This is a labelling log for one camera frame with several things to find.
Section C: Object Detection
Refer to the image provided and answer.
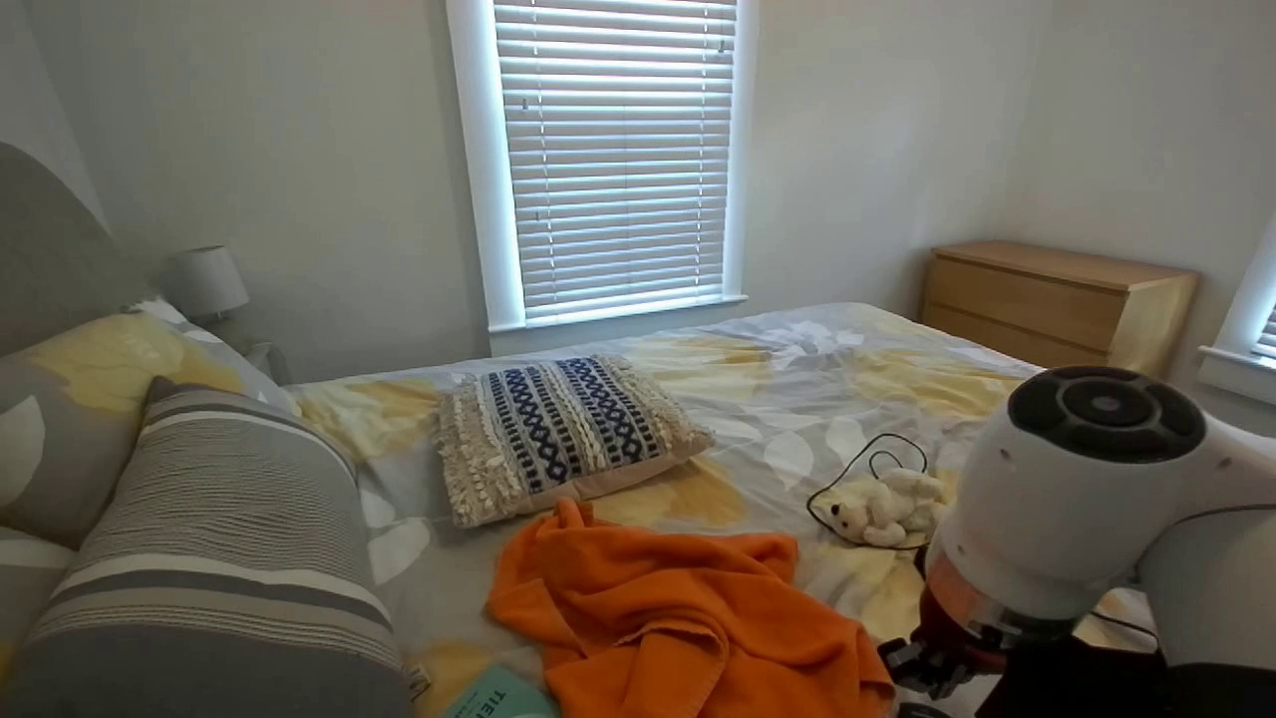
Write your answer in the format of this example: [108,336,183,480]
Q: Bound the grey bedside lamp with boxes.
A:
[158,243,259,358]

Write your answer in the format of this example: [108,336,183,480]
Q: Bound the floral yellow grey bedspread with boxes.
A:
[282,299,1162,718]

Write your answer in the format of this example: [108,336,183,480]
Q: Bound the grey striped pillow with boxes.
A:
[0,376,420,718]

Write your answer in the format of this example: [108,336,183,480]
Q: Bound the black computer mouse with cable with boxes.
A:
[801,428,949,552]

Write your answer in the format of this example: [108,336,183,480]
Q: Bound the white window frame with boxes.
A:
[444,0,756,338]
[1192,213,1276,406]

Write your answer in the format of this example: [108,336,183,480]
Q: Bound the grey headboard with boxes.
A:
[0,140,153,364]

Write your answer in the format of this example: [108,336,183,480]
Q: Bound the white window blinds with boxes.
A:
[490,0,740,320]

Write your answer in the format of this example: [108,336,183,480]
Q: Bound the blue white patterned pillow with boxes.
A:
[435,351,718,535]

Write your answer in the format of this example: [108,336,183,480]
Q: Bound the orange cloth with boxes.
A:
[482,493,902,718]

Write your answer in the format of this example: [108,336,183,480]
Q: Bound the wooden dresser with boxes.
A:
[918,234,1205,382]

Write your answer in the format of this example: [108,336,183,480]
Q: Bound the yellow grey floral pillow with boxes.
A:
[0,295,304,552]

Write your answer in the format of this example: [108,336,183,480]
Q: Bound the white crumpled cloth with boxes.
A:
[811,464,957,554]

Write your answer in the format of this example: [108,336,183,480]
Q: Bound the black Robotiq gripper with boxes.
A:
[874,624,1176,718]

